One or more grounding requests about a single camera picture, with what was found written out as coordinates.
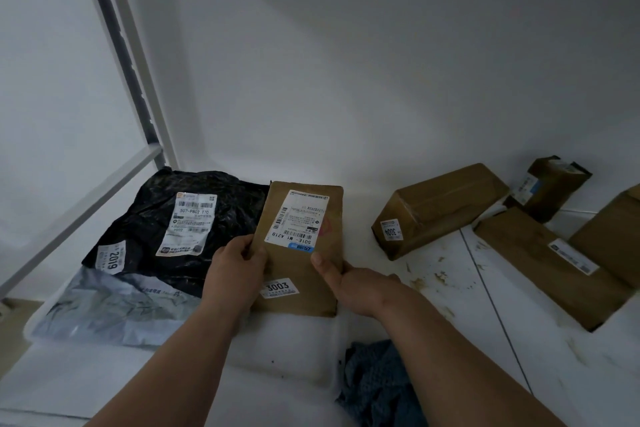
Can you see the blue knitted cloth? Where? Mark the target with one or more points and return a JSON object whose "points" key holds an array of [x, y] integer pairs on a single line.
{"points": [[375, 386]]}

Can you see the person's right forearm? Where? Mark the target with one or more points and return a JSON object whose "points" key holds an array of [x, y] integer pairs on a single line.
{"points": [[460, 371]]}

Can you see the person's left forearm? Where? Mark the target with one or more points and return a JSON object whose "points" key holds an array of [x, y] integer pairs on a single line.
{"points": [[175, 361]]}

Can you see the person's left hand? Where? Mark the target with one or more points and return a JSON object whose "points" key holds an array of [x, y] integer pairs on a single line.
{"points": [[230, 276]]}

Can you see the white foam padded parcel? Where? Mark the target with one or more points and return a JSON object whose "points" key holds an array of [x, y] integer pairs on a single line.
{"points": [[285, 346]]}

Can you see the small dark brown parcel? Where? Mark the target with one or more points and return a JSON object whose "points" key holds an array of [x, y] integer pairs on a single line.
{"points": [[550, 186]]}

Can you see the flat brown cardboard box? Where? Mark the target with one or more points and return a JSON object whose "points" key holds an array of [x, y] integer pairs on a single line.
{"points": [[545, 266]]}

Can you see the white metal shelf frame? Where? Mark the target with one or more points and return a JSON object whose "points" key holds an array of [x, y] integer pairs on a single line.
{"points": [[135, 66]]}

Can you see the brown taped cardboard box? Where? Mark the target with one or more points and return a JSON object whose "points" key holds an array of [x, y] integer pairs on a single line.
{"points": [[440, 206]]}

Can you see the person's left thumb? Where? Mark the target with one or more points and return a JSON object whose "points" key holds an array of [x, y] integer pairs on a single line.
{"points": [[259, 266]]}

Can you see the person's right thumb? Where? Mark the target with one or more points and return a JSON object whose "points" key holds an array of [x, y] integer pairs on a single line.
{"points": [[326, 271]]}

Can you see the brown paper envelope parcel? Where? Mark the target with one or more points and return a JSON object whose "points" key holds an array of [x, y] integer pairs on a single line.
{"points": [[300, 221]]}

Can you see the person's right hand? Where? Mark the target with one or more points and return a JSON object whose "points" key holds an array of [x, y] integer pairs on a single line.
{"points": [[365, 291]]}

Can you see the black plastic mailer bag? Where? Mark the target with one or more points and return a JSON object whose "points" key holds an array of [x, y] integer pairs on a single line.
{"points": [[150, 221]]}

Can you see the grey plastic mailer bag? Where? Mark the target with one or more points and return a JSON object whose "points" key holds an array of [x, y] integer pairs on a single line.
{"points": [[115, 306]]}

